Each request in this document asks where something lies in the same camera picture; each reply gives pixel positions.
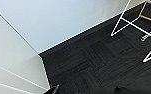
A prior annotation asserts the grey chair white frame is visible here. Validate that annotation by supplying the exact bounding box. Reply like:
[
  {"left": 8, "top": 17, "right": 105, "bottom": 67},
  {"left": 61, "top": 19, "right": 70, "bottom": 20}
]
[{"left": 110, "top": 0, "right": 151, "bottom": 64}]

